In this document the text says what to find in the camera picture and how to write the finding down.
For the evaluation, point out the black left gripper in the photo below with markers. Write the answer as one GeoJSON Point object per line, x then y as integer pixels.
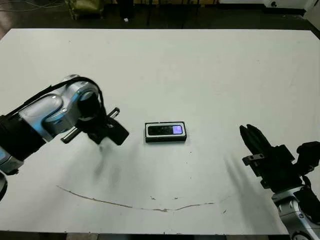
{"type": "Point", "coordinates": [95, 123]}

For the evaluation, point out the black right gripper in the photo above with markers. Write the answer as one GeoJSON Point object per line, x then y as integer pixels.
{"type": "Point", "coordinates": [277, 170]}

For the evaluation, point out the black box white lining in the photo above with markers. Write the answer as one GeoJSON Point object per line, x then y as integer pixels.
{"type": "Point", "coordinates": [165, 140]}

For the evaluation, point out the olive green plastic bag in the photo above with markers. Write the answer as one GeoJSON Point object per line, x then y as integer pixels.
{"type": "Point", "coordinates": [82, 7]}

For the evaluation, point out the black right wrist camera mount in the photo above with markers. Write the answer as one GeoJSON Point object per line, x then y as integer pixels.
{"type": "Point", "coordinates": [310, 155]}

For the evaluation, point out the black upright post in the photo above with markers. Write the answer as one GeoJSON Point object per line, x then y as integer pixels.
{"type": "Point", "coordinates": [125, 8]}

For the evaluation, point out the black round wall fitting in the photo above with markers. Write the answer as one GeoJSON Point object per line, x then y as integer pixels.
{"type": "Point", "coordinates": [273, 4]}

